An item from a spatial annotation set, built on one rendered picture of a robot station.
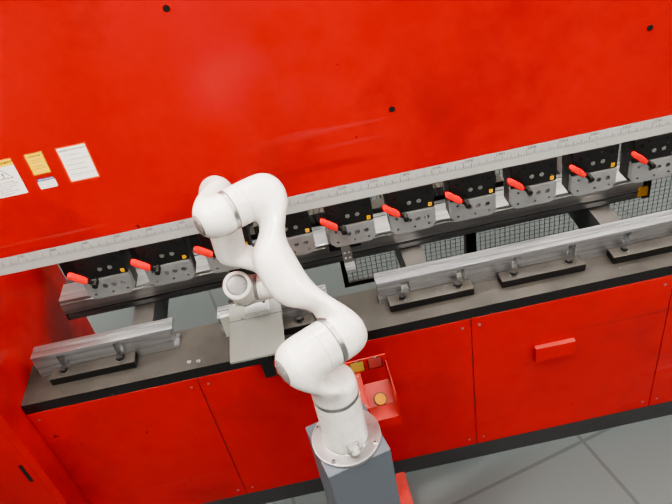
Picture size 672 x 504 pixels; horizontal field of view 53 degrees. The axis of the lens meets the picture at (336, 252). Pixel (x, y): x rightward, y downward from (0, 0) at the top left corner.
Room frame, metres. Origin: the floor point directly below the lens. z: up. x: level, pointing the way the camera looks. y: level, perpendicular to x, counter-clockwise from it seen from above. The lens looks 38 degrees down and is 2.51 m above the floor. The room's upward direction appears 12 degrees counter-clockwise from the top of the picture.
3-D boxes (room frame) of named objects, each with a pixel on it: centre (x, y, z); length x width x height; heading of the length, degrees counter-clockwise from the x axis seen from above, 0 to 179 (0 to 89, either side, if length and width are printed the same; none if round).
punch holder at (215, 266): (1.76, 0.34, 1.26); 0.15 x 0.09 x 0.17; 91
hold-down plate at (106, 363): (1.70, 0.91, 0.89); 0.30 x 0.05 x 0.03; 91
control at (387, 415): (1.46, 0.01, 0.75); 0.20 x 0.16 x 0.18; 92
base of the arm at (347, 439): (1.12, 0.07, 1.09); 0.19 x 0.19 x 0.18
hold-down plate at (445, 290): (1.72, -0.29, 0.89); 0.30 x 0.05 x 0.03; 91
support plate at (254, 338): (1.62, 0.31, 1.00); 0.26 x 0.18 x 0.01; 1
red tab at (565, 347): (1.62, -0.72, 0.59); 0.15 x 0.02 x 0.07; 91
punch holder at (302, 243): (1.77, 0.14, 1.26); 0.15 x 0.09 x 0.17; 91
